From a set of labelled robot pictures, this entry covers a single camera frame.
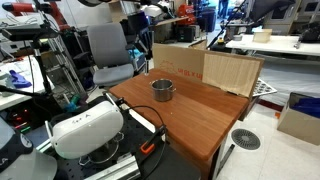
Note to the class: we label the red robot arm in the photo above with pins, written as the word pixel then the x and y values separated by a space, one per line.
pixel 23 7

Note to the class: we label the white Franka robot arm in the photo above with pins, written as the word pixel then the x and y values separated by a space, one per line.
pixel 20 156

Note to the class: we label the brown wooden desk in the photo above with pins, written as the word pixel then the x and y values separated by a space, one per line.
pixel 200 116

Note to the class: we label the small steel pot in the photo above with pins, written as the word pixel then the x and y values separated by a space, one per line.
pixel 162 91

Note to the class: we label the grey office chair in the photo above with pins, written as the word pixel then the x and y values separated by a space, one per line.
pixel 110 46

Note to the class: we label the white VR headset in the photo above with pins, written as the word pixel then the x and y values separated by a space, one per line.
pixel 86 130

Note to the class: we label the teal plastic object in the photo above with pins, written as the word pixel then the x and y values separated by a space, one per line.
pixel 71 104

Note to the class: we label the grey tape roll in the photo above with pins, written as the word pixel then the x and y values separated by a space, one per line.
pixel 237 37

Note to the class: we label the round floor drain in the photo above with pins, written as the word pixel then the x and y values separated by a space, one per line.
pixel 246 139

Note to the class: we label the perforated metal tray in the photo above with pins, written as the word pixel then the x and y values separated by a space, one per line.
pixel 263 88

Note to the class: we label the light wooden box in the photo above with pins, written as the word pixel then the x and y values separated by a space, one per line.
pixel 262 35

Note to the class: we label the black tripod stand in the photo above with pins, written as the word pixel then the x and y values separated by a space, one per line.
pixel 41 63

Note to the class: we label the white work table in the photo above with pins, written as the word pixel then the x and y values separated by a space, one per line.
pixel 276 43

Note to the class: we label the open cardboard storage box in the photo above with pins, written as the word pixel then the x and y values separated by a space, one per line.
pixel 296 128

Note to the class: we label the blue cloth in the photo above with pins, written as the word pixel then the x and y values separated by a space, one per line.
pixel 18 80

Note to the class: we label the blue plastic bag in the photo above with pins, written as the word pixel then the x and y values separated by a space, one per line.
pixel 308 106

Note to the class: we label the black tool on table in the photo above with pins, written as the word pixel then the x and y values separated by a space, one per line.
pixel 310 33

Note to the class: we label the printed cardboard wall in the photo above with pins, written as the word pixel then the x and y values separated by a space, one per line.
pixel 180 60

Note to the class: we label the aluminium profile rail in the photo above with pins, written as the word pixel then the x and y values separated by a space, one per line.
pixel 116 168

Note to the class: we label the black stereo camera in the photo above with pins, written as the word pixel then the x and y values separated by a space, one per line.
pixel 30 32

